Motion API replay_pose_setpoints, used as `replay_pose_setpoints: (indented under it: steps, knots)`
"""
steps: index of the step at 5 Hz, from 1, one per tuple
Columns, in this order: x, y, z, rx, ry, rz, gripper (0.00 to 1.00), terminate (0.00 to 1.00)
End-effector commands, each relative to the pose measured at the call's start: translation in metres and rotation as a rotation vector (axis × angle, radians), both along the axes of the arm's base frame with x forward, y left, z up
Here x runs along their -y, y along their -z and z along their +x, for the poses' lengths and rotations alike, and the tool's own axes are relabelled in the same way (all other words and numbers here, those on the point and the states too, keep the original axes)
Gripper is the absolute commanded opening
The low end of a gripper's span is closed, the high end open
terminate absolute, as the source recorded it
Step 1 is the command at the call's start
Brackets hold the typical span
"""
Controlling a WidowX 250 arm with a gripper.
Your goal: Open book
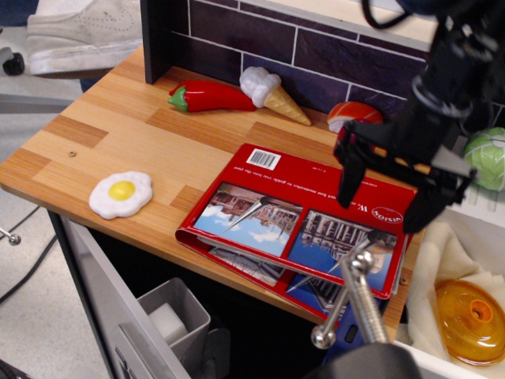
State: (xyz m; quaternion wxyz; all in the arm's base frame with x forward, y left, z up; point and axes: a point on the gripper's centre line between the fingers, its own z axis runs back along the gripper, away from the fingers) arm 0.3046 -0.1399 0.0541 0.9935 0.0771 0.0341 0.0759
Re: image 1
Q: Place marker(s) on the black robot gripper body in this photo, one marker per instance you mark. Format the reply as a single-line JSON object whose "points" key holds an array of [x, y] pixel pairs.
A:
{"points": [[417, 146]]}

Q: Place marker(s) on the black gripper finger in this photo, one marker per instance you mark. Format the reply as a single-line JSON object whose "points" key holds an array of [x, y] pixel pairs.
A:
{"points": [[352, 174], [427, 204]]}

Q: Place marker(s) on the red travel guide book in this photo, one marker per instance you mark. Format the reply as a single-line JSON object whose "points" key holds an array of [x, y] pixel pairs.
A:
{"points": [[274, 219]]}

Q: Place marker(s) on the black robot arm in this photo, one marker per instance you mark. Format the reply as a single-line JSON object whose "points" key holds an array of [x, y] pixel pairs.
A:
{"points": [[465, 65]]}

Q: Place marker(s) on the cream white cloth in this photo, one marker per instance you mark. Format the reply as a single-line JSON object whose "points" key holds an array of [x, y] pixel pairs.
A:
{"points": [[441, 257]]}

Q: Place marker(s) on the toy salmon sushi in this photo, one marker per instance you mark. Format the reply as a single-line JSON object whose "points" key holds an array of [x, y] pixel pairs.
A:
{"points": [[352, 111]]}

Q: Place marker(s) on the green toy cabbage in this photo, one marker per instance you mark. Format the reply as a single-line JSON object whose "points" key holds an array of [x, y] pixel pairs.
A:
{"points": [[485, 152]]}

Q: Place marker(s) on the toy ice cream cone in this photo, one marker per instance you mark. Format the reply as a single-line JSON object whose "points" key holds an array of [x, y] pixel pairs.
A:
{"points": [[265, 90]]}

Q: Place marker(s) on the orange plastic lid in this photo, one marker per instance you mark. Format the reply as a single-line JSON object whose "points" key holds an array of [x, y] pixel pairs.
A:
{"points": [[471, 323]]}

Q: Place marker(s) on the blue plastic clamp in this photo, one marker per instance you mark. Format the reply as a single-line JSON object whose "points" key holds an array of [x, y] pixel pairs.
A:
{"points": [[348, 335]]}

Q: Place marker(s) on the red toy chili pepper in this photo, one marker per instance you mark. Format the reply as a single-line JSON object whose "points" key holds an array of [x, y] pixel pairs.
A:
{"points": [[194, 96]]}

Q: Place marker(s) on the grey plastic bin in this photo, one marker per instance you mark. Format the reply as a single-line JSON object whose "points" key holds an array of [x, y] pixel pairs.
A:
{"points": [[189, 349]]}

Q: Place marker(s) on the toy fried egg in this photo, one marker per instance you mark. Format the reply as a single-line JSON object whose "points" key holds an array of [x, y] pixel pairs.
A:
{"points": [[121, 195]]}

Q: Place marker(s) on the white foam block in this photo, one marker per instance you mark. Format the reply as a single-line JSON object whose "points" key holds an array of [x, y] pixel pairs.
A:
{"points": [[168, 323]]}

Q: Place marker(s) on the grey cabinet door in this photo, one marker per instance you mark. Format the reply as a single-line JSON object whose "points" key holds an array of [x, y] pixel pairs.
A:
{"points": [[129, 343]]}

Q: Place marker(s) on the white sneaker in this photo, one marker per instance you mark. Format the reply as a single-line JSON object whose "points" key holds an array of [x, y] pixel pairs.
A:
{"points": [[77, 37]]}

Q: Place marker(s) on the black chair caster wheel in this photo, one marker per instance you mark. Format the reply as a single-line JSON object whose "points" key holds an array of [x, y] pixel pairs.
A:
{"points": [[14, 66]]}

